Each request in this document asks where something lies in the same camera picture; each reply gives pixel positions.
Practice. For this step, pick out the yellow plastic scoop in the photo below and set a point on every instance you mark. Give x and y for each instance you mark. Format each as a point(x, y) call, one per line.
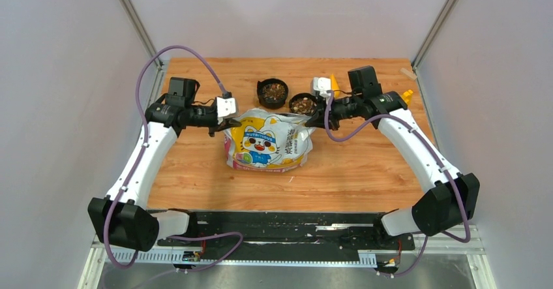
point(335, 86)

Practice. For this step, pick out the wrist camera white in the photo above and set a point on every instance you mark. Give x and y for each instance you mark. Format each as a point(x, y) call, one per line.
point(321, 87)
point(226, 108)

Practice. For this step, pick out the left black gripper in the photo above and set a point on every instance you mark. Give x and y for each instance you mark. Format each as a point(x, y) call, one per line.
point(227, 123)

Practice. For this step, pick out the aluminium frame post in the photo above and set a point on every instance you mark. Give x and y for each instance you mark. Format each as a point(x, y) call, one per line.
point(433, 32)
point(139, 27)

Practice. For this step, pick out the right aluminium frame post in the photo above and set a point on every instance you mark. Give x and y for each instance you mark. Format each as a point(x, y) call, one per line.
point(433, 32)

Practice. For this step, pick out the colourful toy block figure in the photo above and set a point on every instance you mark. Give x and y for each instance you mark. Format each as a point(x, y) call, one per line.
point(407, 96)

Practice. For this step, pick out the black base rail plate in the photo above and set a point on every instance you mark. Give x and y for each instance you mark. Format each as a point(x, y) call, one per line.
point(295, 237)

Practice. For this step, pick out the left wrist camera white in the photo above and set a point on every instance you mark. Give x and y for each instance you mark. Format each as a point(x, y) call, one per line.
point(226, 108)

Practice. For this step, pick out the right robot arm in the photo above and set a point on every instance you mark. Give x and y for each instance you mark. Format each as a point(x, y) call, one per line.
point(449, 195)

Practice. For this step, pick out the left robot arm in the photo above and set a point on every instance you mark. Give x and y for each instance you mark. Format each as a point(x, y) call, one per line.
point(121, 217)

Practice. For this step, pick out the black bowl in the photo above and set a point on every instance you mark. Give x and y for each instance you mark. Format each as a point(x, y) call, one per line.
point(272, 93)
point(303, 104)

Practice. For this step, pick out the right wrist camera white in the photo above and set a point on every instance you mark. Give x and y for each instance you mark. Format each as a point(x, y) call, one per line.
point(321, 87)

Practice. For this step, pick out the pet food bag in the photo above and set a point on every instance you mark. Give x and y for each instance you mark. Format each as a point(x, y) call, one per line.
point(268, 142)

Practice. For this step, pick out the black bowl right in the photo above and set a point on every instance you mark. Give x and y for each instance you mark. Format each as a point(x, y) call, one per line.
point(303, 104)

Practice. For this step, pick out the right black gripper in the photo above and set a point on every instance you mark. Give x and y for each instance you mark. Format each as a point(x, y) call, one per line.
point(317, 119)

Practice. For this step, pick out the left aluminium frame post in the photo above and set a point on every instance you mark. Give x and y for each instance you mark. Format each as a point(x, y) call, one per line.
point(139, 27)

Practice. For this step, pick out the black bowl left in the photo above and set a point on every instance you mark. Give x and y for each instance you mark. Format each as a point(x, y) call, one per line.
point(272, 93)

